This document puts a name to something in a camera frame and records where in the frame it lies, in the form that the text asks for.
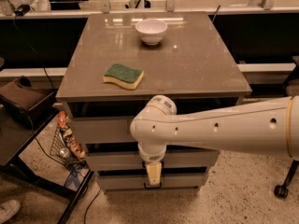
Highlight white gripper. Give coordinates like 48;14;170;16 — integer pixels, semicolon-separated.
138;142;166;186

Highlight grey top drawer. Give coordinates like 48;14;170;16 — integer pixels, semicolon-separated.
67;96;241;145

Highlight grey drawer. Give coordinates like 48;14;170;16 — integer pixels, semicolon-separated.
97;167;208;191
85;142;219;171
67;96;241;145

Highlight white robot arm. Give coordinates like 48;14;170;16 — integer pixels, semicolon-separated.
130;95;299;164

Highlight grey bottom drawer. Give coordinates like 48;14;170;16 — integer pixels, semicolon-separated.
97;167;208;191

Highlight grey middle drawer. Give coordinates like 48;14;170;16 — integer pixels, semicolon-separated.
85;142;219;171

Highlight grey drawer cabinet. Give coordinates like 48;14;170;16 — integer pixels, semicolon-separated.
55;11;252;194

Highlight snack bag in basket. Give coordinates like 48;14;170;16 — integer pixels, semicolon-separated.
58;111;85;159

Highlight green yellow sponge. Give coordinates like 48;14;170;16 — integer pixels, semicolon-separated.
103;63;144;90

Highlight white ceramic bowl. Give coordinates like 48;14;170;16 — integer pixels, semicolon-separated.
135;19;168;46

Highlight dark brown box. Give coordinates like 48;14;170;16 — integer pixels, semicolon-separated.
0;77;55;127

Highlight dark side table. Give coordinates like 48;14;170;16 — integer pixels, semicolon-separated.
0;107;93;224

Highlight white shoe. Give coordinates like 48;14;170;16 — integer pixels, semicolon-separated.
0;200;21;224

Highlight black office chair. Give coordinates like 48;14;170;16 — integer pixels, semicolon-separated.
274;56;299;199

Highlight black power adapter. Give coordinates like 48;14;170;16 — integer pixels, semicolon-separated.
14;5;30;16

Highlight black floor cable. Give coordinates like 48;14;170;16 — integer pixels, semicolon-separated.
83;189;103;224

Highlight black wire basket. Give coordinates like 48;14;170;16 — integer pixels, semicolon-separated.
50;127;86;169

